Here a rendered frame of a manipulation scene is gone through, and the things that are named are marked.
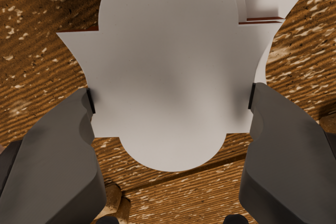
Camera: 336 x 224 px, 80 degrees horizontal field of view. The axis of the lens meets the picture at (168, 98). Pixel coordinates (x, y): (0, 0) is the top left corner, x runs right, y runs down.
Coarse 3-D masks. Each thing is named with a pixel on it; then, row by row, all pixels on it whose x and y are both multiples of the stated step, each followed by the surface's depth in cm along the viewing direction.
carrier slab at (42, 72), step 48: (0, 0) 13; (48, 0) 13; (96, 0) 13; (0, 48) 15; (48, 48) 15; (288, 48) 15; (0, 96) 17; (48, 96) 17; (288, 96) 17; (96, 144) 19; (240, 144) 19
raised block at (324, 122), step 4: (324, 116) 17; (328, 116) 17; (332, 116) 17; (320, 120) 17; (324, 120) 17; (328, 120) 17; (332, 120) 17; (320, 124) 18; (324, 124) 17; (328, 124) 17; (332, 124) 16; (324, 128) 17; (328, 128) 17; (332, 128) 16; (332, 132) 16
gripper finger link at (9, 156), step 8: (8, 144) 7; (16, 144) 7; (8, 152) 7; (16, 152) 7; (0, 160) 7; (8, 160) 7; (0, 168) 6; (8, 168) 6; (0, 176) 6; (0, 184) 6; (0, 192) 6
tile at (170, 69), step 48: (144, 0) 10; (192, 0) 10; (96, 48) 11; (144, 48) 11; (192, 48) 11; (240, 48) 11; (96, 96) 12; (144, 96) 12; (192, 96) 12; (240, 96) 12; (144, 144) 14; (192, 144) 14
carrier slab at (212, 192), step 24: (216, 168) 21; (240, 168) 21; (144, 192) 23; (168, 192) 23; (192, 192) 23; (216, 192) 23; (144, 216) 26; (168, 216) 26; (192, 216) 26; (216, 216) 26
